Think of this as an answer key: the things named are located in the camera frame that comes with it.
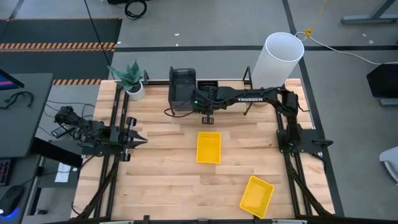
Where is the green plant in white pot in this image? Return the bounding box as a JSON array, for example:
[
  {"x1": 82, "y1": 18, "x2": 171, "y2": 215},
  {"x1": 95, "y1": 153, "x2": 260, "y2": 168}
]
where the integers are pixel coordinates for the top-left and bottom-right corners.
[{"x1": 107, "y1": 59, "x2": 146, "y2": 102}]

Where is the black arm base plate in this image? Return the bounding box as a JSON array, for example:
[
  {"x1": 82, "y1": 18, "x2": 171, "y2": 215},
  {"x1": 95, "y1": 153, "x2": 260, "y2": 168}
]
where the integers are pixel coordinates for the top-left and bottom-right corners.
[
  {"x1": 277, "y1": 129, "x2": 333, "y2": 154},
  {"x1": 81, "y1": 130, "x2": 127, "y2": 156}
]

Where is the white chair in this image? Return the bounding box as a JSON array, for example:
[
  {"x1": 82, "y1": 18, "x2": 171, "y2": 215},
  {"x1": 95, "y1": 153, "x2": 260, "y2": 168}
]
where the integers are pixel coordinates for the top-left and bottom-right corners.
[{"x1": 379, "y1": 146, "x2": 398, "y2": 184}]

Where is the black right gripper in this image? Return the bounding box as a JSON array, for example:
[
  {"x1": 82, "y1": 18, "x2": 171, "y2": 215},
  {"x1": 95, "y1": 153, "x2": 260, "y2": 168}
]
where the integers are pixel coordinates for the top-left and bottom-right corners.
[{"x1": 191, "y1": 88, "x2": 220, "y2": 126}]

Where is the grey metal desk leg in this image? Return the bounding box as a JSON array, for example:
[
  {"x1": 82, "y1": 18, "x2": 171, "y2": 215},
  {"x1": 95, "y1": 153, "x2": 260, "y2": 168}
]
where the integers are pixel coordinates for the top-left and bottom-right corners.
[{"x1": 340, "y1": 0, "x2": 398, "y2": 25}]

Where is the black box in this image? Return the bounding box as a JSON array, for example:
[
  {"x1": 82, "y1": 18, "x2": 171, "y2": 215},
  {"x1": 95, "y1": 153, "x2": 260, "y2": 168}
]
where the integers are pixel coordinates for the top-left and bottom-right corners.
[{"x1": 366, "y1": 63, "x2": 398, "y2": 99}]

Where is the computer monitor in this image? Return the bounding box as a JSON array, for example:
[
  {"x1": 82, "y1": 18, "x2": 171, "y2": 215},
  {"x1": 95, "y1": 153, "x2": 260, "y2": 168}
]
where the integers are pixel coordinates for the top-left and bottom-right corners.
[{"x1": 0, "y1": 68, "x2": 25, "y2": 91}]

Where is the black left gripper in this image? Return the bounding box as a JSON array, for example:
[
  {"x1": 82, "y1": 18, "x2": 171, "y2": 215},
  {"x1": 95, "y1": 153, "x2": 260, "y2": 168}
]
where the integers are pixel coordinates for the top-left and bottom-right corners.
[{"x1": 109, "y1": 117, "x2": 148, "y2": 162}]

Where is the black computer mouse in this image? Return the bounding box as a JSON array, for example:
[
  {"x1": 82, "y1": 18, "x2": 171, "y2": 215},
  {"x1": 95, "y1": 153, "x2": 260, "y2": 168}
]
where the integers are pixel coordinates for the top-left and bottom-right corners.
[{"x1": 0, "y1": 185, "x2": 25, "y2": 216}]

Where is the wooden shelf with black frame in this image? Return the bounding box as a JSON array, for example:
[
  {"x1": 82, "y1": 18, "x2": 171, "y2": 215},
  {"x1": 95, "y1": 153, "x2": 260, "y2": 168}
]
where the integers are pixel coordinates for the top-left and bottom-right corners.
[{"x1": 167, "y1": 65, "x2": 254, "y2": 116}]

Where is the black hazard-striped floor mat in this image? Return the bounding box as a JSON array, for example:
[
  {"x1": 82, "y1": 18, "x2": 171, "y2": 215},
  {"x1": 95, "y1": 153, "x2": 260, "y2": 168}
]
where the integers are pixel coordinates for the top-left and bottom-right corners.
[{"x1": 0, "y1": 17, "x2": 123, "y2": 86}]

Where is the dark grey side desk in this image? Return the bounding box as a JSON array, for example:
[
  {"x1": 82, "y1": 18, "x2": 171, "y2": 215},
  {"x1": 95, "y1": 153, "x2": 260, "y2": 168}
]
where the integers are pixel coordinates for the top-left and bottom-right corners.
[{"x1": 0, "y1": 73, "x2": 54, "y2": 159}]

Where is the white paper sheet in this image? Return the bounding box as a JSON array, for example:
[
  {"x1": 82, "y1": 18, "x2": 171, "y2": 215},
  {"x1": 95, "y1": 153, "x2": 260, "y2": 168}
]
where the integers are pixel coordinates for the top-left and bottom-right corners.
[{"x1": 54, "y1": 162, "x2": 72, "y2": 183}]

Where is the yellow cable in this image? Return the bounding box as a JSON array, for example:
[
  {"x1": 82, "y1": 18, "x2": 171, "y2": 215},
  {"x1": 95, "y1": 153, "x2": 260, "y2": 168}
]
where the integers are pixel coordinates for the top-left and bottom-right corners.
[{"x1": 304, "y1": 0, "x2": 329, "y2": 38}]

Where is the white cylindrical lamp shade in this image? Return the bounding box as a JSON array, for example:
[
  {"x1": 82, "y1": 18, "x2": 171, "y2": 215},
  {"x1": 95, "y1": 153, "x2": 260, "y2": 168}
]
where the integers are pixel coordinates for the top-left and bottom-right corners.
[{"x1": 251, "y1": 32, "x2": 305, "y2": 91}]

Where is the coiled black cable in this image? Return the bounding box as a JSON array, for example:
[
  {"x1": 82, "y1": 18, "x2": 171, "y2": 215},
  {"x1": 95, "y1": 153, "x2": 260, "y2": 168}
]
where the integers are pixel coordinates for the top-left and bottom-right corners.
[{"x1": 124, "y1": 0, "x2": 148, "y2": 21}]

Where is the black cable on desk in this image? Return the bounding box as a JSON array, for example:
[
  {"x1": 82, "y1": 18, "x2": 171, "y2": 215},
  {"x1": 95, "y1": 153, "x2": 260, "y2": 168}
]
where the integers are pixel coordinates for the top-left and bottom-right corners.
[{"x1": 0, "y1": 91, "x2": 35, "y2": 110}]

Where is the black power adapter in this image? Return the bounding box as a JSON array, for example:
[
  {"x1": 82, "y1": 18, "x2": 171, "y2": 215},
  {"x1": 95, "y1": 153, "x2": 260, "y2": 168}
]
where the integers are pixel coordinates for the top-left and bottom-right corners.
[{"x1": 51, "y1": 124, "x2": 74, "y2": 139}]

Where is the white cable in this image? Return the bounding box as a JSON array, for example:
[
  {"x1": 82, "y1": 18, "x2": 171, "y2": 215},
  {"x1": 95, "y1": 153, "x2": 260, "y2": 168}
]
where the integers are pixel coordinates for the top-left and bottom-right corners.
[{"x1": 295, "y1": 30, "x2": 398, "y2": 66}]

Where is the long black floor cable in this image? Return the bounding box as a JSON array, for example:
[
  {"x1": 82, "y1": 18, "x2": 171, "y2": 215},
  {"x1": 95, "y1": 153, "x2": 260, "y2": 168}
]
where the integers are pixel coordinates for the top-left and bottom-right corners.
[{"x1": 83, "y1": 0, "x2": 115, "y2": 80}]

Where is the black aluminium table frame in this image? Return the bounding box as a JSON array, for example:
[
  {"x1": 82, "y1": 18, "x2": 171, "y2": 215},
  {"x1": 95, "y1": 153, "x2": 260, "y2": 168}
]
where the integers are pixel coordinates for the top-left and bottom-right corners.
[{"x1": 74, "y1": 71, "x2": 336, "y2": 224}]

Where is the black keyboard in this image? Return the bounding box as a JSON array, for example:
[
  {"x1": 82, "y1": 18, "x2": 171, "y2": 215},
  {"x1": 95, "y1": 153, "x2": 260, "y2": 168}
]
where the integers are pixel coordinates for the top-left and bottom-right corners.
[{"x1": 0, "y1": 158, "x2": 12, "y2": 187}]

